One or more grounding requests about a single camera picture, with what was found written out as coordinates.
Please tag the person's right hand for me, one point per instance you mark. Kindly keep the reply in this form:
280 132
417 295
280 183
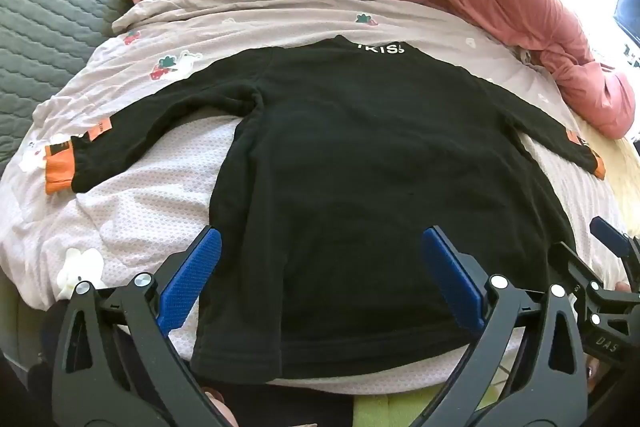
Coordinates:
592 374

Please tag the black monitor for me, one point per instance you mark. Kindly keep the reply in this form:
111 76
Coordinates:
629 7

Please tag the person's left hand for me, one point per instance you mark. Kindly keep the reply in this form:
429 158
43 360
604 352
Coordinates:
220 409

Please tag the black sweater with orange cuffs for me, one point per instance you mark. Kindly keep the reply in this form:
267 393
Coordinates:
375 157

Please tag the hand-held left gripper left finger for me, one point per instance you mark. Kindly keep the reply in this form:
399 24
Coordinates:
192 279

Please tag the lilac printed blanket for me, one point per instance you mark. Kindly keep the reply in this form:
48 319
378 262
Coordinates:
125 217

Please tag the cream bed sheet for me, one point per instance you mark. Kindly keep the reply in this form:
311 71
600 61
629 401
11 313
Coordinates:
620 177

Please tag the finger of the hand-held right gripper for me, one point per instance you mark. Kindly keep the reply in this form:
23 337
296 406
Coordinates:
575 269
612 237

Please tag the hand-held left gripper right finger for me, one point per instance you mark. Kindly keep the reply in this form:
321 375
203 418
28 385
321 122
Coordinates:
452 279

